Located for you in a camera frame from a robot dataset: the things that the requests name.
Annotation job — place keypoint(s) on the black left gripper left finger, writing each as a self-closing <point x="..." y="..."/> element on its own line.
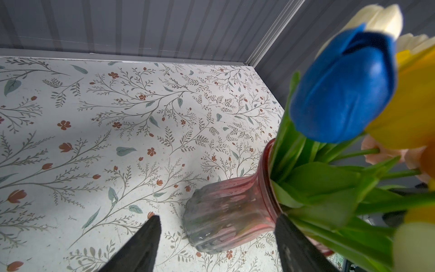
<point x="139" y="253"/>

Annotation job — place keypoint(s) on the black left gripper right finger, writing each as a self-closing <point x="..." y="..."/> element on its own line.
<point x="296" y="252"/>

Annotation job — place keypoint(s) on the yellow artificial tulip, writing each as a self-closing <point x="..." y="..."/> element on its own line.
<point x="408" y="121"/>

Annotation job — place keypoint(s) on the pink artificial tulip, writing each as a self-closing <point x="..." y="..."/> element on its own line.
<point x="421" y="158"/>

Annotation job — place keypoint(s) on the blue artificial tulip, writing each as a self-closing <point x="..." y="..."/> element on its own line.
<point x="348" y="85"/>

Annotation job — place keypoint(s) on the white artificial tulip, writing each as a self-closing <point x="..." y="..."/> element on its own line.
<point x="385" y="20"/>
<point x="414" y="44"/>

